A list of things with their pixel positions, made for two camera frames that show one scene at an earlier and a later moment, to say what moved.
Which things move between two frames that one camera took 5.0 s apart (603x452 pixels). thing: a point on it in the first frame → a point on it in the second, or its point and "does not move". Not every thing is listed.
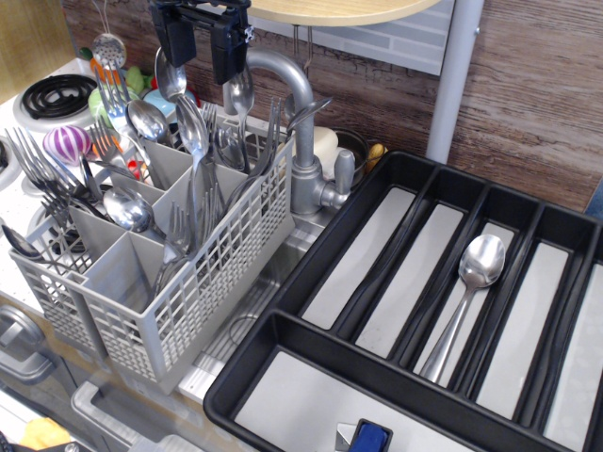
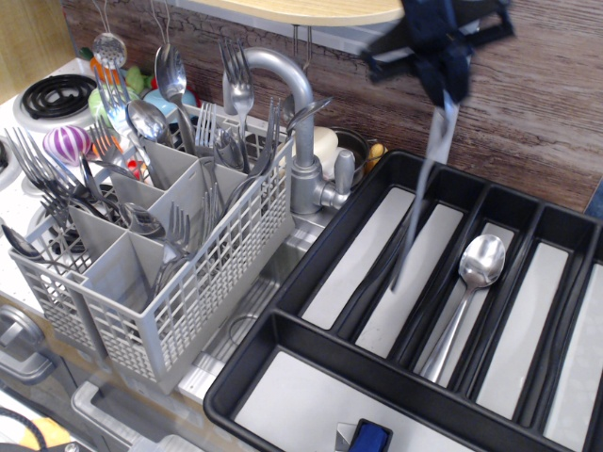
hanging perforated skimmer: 108,49 does not move
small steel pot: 354,141 does not move
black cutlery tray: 436,312 does not move
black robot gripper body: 178,19 → 437,38
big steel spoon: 194,133 → 438,148
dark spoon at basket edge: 26,247 does not move
